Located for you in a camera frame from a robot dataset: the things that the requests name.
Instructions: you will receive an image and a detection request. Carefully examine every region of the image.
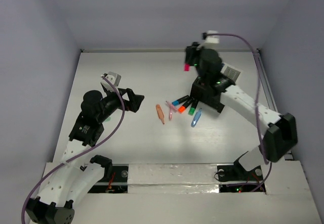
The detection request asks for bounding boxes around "pink cap black highlighter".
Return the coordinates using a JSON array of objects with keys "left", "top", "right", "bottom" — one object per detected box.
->
[{"left": 184, "top": 62, "right": 190, "bottom": 71}]

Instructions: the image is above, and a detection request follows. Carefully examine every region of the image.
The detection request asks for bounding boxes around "blue cap black highlighter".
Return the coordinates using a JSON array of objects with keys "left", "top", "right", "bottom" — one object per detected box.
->
[{"left": 172, "top": 95, "right": 190, "bottom": 106}]

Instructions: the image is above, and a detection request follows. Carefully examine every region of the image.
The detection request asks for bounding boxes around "orange cap black highlighter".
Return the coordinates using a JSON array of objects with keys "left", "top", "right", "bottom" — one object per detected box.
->
[{"left": 178, "top": 98, "right": 194, "bottom": 113}]

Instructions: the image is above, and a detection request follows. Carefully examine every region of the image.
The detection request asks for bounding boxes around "green cap black highlighter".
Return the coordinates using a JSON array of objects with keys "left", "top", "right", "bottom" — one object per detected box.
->
[{"left": 188, "top": 99, "right": 199, "bottom": 116}]

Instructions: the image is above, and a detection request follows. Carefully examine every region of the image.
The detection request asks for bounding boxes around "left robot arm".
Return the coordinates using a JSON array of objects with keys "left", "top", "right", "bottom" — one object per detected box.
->
[{"left": 23, "top": 88, "right": 144, "bottom": 223}]

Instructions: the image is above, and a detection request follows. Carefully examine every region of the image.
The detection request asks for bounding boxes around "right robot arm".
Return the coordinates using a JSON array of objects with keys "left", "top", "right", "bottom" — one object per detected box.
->
[{"left": 185, "top": 42, "right": 298, "bottom": 180}]

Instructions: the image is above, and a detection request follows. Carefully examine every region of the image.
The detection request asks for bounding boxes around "orange translucent highlighter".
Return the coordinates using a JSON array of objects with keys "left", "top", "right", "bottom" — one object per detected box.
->
[{"left": 156, "top": 104, "right": 165, "bottom": 124}]

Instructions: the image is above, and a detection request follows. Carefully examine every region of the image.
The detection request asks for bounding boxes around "pink translucent highlighter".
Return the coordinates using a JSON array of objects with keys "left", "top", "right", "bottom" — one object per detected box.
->
[{"left": 169, "top": 107, "right": 176, "bottom": 120}]

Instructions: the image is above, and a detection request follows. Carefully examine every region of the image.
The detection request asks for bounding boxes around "pink translucent highlighter cap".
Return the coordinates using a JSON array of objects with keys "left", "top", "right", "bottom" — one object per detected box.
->
[{"left": 166, "top": 101, "right": 178, "bottom": 112}]

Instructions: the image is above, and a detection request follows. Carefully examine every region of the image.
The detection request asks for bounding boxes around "black slotted organizer box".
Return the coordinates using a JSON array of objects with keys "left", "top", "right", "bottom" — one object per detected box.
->
[{"left": 190, "top": 77, "right": 224, "bottom": 113}]

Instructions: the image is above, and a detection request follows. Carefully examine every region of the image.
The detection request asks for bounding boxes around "white organizer box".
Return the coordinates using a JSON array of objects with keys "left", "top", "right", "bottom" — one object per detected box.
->
[{"left": 220, "top": 63, "right": 242, "bottom": 85}]

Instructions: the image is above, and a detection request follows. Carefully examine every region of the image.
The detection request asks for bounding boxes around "blue translucent highlighter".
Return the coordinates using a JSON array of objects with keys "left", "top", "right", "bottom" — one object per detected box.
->
[{"left": 191, "top": 108, "right": 202, "bottom": 127}]

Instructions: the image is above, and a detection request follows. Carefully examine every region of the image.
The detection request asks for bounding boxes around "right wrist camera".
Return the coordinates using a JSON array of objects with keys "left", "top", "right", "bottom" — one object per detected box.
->
[{"left": 202, "top": 30, "right": 220, "bottom": 49}]

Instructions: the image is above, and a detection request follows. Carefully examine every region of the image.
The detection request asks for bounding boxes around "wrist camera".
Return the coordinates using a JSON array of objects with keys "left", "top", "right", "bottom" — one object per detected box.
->
[
  {"left": 202, "top": 30, "right": 220, "bottom": 49},
  {"left": 101, "top": 72, "right": 122, "bottom": 88}
]

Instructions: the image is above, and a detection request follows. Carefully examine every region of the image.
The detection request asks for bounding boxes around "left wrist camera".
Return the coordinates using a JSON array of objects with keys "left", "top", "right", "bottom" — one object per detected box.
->
[{"left": 101, "top": 72, "right": 122, "bottom": 88}]

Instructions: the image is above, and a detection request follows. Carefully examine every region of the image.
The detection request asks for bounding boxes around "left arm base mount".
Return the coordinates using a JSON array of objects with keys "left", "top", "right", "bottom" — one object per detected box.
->
[{"left": 88, "top": 165, "right": 129, "bottom": 194}]

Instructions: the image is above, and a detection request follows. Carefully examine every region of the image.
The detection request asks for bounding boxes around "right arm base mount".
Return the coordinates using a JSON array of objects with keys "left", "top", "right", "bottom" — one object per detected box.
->
[{"left": 214, "top": 165, "right": 266, "bottom": 193}]

